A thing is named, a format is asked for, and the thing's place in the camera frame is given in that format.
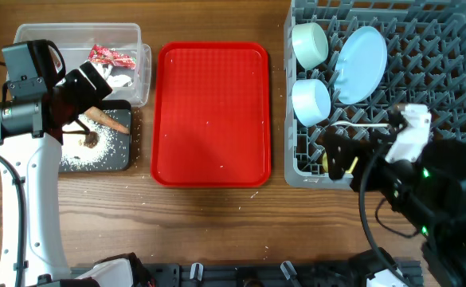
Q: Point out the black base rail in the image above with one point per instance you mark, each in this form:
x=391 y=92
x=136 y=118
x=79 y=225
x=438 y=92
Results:
x=321 y=273

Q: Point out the red serving tray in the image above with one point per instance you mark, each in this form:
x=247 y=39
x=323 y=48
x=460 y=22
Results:
x=211 y=124

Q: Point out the pile of white rice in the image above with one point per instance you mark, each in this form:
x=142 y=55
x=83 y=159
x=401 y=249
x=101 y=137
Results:
x=79 y=158

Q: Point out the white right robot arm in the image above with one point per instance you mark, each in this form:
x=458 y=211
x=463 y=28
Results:
x=423 y=180

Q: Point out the red snack wrapper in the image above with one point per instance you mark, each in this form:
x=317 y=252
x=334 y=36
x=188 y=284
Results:
x=103 y=55

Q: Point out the mint green bowl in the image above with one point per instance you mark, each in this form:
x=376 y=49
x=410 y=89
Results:
x=310 y=44

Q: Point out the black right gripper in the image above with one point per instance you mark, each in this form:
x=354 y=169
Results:
x=365 y=150

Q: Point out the clear plastic waste bin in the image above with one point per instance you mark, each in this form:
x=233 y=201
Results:
x=75 y=42

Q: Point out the grey dishwasher rack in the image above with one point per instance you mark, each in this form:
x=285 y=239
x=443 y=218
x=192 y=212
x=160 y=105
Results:
x=426 y=49

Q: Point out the white tissue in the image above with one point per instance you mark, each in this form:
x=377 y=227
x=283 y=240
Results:
x=121 y=80

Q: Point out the yellow plastic cup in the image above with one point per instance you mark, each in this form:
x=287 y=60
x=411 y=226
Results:
x=325 y=163

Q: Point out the light blue plate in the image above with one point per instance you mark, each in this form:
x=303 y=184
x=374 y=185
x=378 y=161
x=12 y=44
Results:
x=361 y=65

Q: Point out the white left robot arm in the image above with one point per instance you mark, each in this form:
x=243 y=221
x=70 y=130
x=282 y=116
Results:
x=32 y=251

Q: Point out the white plastic spoon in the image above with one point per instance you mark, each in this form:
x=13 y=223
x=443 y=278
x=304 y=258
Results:
x=359 y=125

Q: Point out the light blue bowl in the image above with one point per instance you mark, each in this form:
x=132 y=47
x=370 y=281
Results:
x=311 y=101

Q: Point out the brown food scrap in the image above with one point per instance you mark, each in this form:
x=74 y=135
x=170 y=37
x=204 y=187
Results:
x=90 y=140

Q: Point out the black tray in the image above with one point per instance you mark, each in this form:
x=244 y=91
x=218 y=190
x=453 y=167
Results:
x=119 y=159

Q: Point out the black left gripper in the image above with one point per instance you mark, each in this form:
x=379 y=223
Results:
x=88 y=96

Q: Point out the orange carrot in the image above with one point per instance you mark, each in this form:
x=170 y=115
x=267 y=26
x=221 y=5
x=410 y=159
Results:
x=101 y=117

